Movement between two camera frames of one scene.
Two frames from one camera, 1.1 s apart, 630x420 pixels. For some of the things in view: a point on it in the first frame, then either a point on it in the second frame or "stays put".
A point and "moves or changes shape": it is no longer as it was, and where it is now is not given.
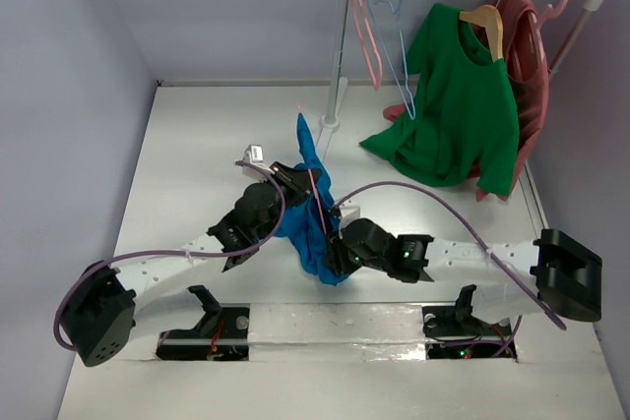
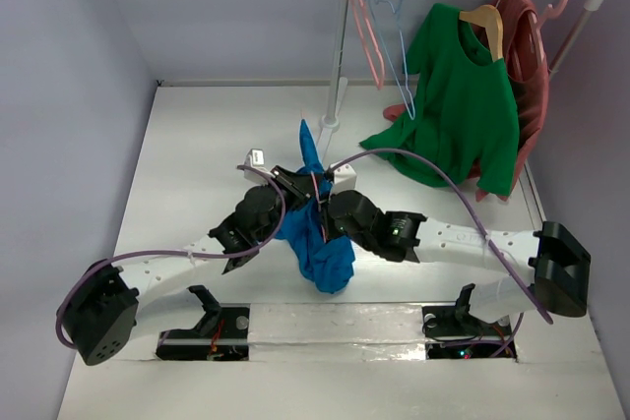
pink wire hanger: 317,200 stays put
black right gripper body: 336,253 → 330,202
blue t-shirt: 305,222 moves or changes shape
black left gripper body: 293,191 stays put
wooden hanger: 489,17 stays put
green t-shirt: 464,123 stays put
